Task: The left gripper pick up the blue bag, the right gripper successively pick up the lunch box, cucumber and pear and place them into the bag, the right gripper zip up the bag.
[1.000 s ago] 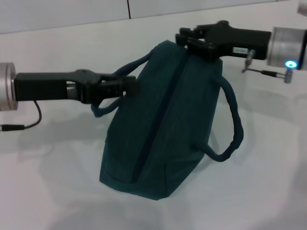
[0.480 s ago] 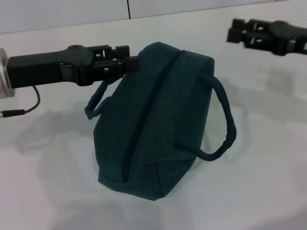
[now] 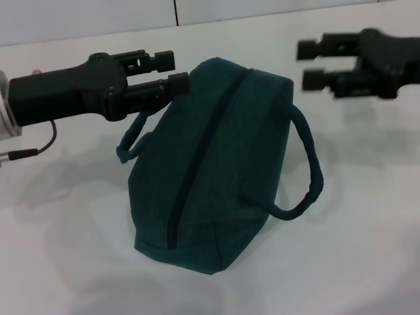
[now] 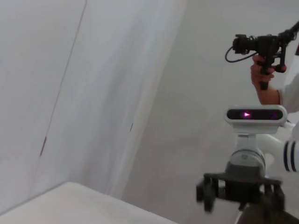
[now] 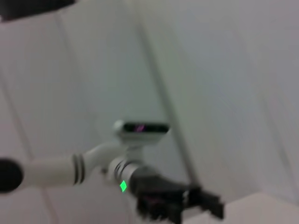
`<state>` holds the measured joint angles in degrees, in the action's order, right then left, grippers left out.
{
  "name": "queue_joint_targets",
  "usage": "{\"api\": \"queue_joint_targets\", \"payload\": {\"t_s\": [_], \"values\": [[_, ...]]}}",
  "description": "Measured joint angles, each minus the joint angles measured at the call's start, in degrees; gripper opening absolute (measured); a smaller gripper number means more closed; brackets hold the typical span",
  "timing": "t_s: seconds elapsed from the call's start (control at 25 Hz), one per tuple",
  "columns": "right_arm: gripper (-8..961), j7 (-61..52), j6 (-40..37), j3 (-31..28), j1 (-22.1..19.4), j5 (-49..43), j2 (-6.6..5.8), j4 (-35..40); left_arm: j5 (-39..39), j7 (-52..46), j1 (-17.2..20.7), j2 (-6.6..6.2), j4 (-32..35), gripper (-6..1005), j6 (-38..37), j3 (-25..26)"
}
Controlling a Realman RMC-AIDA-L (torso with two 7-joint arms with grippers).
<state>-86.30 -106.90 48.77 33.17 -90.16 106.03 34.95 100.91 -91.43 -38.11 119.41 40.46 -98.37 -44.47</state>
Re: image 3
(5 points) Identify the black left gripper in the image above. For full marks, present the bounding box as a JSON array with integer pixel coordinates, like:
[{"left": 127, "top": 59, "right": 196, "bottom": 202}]
[{"left": 7, "top": 49, "right": 192, "bottom": 127}]

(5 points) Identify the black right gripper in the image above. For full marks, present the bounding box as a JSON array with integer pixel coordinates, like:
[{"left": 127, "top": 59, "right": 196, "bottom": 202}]
[{"left": 296, "top": 27, "right": 420, "bottom": 100}]

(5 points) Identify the dark teal insulated lunch bag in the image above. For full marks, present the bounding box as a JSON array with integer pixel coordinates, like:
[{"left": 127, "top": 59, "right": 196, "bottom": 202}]
[{"left": 115, "top": 56, "right": 327, "bottom": 276}]

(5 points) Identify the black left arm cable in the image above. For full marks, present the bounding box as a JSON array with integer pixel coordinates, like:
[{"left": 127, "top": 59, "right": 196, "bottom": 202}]
[{"left": 0, "top": 119, "right": 58, "bottom": 165}]

